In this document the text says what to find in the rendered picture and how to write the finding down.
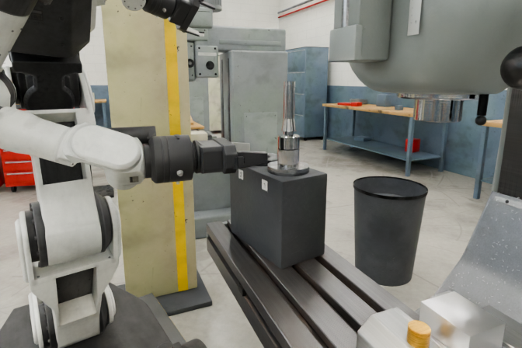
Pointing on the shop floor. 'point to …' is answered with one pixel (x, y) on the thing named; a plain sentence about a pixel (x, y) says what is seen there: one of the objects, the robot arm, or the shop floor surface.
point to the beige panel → (140, 113)
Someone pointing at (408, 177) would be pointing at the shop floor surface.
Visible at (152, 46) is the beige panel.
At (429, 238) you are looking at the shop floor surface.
